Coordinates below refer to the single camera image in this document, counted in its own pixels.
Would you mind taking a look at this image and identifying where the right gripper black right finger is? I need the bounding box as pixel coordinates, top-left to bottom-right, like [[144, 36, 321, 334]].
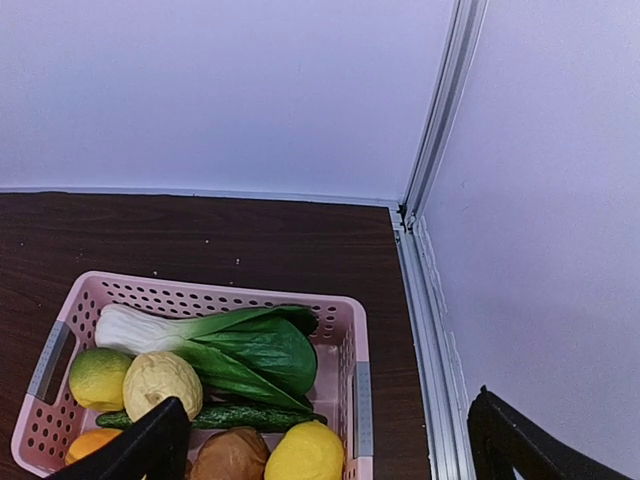
[[467, 387, 625, 479]]

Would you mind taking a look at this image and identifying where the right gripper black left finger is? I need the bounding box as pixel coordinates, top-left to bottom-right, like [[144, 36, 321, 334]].
[[49, 397, 191, 480]]

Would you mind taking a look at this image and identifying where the pale yellow wrinkled fruit toy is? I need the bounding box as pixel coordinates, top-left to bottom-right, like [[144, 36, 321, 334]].
[[123, 352, 204, 422]]

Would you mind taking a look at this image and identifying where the dark green cucumber toy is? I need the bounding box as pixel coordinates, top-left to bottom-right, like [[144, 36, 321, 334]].
[[95, 403, 327, 433]]

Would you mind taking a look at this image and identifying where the brown potato toy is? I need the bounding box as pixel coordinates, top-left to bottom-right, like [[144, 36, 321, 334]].
[[189, 427, 270, 480]]

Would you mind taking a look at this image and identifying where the green bok choy toy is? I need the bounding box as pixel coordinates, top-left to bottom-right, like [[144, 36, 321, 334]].
[[95, 304, 319, 412]]

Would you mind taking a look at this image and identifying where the yellow lemon toy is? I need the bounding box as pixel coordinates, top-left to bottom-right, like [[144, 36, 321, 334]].
[[264, 421, 345, 480]]

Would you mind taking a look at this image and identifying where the pink perforated plastic basket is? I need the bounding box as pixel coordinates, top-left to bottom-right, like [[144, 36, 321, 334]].
[[11, 271, 374, 479]]

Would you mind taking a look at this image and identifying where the right aluminium corner post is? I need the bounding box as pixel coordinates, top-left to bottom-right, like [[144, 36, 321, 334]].
[[392, 1, 487, 479]]

